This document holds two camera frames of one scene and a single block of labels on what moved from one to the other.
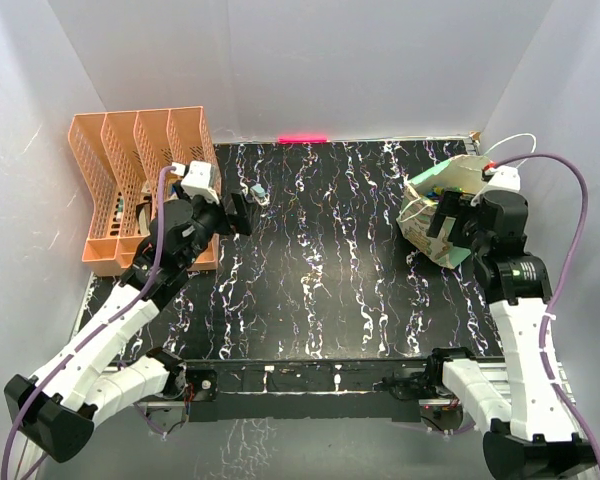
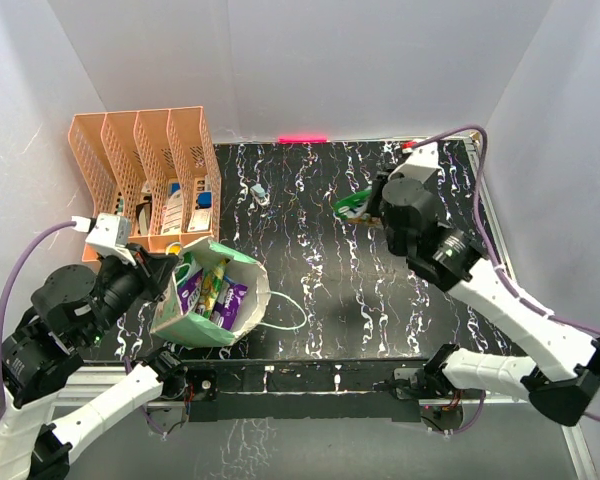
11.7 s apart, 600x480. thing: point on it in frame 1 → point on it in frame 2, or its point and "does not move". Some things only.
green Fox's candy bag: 438,190 → 354,205
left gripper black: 229,224 → 154,269
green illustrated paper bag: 418,210 → 215,296
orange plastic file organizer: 121,155 does not move
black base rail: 314,388 does not move
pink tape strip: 302,139 does not move
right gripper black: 453,203 → 381,179
